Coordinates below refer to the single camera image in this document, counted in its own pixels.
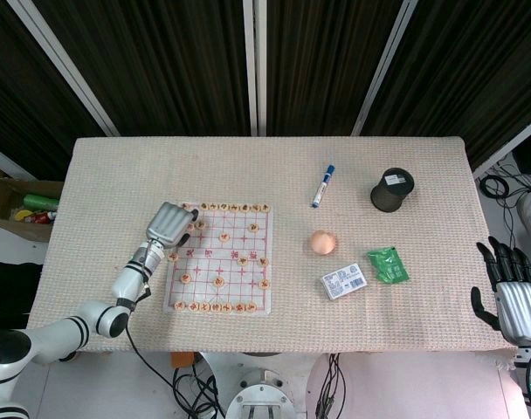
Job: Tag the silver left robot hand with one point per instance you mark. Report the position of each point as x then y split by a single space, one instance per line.
167 222

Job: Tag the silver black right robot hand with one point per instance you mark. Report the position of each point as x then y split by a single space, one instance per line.
521 310

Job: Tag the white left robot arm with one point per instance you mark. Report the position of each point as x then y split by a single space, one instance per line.
126 279

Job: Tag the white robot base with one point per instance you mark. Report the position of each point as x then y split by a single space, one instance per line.
259 395

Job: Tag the Chinese chess board with pieces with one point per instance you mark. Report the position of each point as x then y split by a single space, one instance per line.
230 275

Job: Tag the red item in box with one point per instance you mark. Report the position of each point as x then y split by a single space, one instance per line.
40 217

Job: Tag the green plastic bottle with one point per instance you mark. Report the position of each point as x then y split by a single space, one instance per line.
40 201

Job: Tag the beige woven tablecloth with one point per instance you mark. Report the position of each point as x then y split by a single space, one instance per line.
291 174

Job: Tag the orange block under table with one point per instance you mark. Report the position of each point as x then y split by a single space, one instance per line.
182 361

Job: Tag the green snack packet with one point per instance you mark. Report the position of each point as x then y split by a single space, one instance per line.
388 265

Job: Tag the yellow round item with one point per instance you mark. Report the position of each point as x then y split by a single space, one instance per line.
22 215

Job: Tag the brown cardboard box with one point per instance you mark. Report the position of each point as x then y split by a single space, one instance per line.
12 227

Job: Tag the orange peach fruit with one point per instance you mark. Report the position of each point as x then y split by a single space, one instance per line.
323 242

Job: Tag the blue white marker pen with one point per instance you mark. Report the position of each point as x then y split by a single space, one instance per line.
322 186

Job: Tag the black cylindrical container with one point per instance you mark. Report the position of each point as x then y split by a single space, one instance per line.
390 192

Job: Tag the white card box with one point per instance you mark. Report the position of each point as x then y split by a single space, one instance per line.
344 282

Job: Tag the white metal frame bar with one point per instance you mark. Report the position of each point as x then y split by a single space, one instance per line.
1 159
254 65
508 146
385 65
64 65

